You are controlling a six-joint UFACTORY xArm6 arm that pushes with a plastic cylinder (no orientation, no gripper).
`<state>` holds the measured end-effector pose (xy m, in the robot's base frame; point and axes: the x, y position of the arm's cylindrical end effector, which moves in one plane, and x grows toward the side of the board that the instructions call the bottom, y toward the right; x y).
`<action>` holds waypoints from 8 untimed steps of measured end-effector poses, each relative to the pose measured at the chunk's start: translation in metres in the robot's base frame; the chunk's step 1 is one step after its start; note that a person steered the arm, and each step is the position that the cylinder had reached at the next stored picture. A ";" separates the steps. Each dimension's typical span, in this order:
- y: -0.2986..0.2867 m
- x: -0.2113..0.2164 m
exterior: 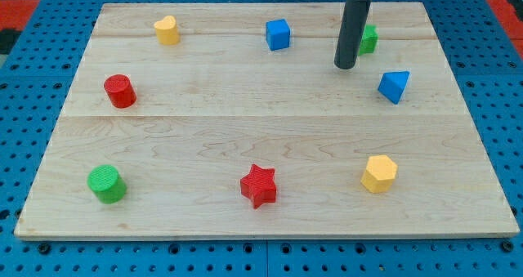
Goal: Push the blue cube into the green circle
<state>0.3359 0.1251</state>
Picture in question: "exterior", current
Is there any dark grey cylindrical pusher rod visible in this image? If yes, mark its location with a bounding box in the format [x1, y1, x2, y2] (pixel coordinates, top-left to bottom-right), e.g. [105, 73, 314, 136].
[334, 0, 372, 69]

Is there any blue cube block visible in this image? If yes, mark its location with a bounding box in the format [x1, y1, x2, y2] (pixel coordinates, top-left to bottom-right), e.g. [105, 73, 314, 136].
[266, 19, 291, 51]

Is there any green star block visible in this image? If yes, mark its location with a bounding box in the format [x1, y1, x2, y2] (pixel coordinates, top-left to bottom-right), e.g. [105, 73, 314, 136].
[358, 25, 378, 56]

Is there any blue triangular prism block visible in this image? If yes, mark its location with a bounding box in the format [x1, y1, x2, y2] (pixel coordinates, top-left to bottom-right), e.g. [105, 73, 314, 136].
[378, 71, 410, 105]

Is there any yellow hexagon block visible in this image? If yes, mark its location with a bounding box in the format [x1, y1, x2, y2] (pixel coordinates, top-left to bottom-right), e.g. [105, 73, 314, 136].
[360, 155, 398, 194]

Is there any red star block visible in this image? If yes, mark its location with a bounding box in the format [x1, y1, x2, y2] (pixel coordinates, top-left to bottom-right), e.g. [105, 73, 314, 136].
[240, 164, 277, 209]

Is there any yellow heart block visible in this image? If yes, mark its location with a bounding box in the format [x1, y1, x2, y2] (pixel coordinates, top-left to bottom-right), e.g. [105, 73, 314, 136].
[154, 16, 180, 45]

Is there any light wooden board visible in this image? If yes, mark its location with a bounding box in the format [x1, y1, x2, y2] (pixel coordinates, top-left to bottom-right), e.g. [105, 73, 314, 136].
[14, 2, 520, 241]

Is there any red cylinder block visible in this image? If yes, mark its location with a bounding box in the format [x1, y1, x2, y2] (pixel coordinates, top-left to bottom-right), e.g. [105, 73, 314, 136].
[104, 74, 136, 109]

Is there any green cylinder block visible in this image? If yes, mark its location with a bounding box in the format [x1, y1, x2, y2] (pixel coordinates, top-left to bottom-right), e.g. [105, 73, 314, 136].
[87, 164, 127, 204]

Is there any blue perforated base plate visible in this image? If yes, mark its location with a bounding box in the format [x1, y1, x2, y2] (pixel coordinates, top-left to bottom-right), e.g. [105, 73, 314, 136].
[1, 0, 522, 276]

